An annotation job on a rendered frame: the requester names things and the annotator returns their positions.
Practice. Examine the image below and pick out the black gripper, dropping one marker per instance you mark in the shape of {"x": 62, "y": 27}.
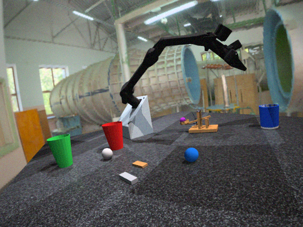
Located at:
{"x": 231, "y": 57}

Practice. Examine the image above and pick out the blue cup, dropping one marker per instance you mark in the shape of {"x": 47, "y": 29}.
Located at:
{"x": 269, "y": 116}

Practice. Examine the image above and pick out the red tapered cup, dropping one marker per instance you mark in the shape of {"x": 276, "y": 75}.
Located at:
{"x": 114, "y": 135}

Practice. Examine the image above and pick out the orange flat block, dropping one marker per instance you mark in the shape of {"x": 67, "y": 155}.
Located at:
{"x": 140, "y": 164}

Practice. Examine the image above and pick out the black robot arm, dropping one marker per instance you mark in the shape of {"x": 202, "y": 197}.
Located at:
{"x": 206, "y": 39}

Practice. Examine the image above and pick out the white ball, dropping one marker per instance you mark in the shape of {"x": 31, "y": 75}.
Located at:
{"x": 107, "y": 153}

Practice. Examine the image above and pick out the green plastic cup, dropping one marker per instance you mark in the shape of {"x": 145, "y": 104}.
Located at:
{"x": 61, "y": 149}

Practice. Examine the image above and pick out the blue ball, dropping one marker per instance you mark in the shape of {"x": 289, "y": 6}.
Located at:
{"x": 191, "y": 154}

